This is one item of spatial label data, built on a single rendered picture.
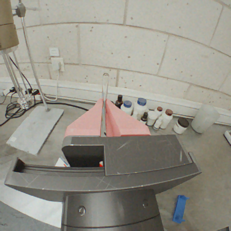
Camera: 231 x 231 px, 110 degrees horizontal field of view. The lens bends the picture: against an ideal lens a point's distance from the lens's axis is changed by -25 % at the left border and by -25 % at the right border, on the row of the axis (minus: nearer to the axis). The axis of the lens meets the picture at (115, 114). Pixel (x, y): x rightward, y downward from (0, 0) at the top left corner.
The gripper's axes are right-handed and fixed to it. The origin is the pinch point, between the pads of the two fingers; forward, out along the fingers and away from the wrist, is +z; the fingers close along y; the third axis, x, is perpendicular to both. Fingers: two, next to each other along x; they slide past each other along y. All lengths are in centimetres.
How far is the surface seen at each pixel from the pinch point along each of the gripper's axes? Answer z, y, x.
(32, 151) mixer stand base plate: 12.1, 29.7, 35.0
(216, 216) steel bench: -23, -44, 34
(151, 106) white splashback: 39, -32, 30
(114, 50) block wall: 50, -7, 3
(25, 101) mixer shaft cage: 25.9, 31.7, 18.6
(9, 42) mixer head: 25.7, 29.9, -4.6
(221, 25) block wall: 38, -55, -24
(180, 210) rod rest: -15.1, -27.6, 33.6
